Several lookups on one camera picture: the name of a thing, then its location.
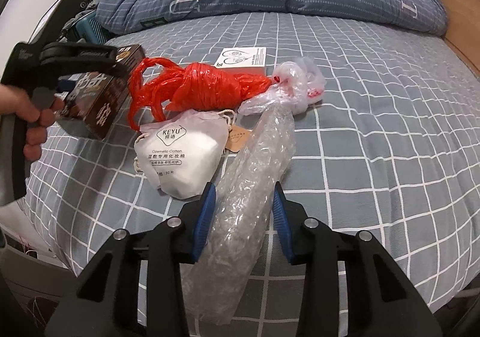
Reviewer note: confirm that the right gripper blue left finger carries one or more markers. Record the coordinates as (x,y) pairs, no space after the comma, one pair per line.
(206,206)

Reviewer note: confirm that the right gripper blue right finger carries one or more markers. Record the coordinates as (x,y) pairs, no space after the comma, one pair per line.
(282,210)

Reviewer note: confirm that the dark brown cookie box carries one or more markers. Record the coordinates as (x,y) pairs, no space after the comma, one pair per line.
(92,106)

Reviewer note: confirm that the clear bubble wrap roll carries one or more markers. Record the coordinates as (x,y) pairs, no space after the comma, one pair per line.
(213,286)

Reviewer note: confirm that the white cotton pad pouch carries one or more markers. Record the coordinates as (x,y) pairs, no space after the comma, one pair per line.
(180,155)

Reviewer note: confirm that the red plastic bag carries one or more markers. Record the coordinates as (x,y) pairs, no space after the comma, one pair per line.
(160,84)

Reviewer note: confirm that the clear plastic bag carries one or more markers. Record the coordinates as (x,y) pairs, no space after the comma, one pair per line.
(296,85)

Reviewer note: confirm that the white earphone box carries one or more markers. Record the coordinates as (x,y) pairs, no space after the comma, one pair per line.
(249,60)

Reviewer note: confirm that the person's left hand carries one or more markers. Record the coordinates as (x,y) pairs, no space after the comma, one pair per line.
(15,101)

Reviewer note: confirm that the teal suitcase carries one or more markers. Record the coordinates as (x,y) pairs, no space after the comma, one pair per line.
(88,28)

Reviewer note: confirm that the grey checked bed sheet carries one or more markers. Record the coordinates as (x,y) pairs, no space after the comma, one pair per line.
(393,147)

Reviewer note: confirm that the wooden headboard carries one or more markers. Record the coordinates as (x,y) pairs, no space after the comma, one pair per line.
(462,35)

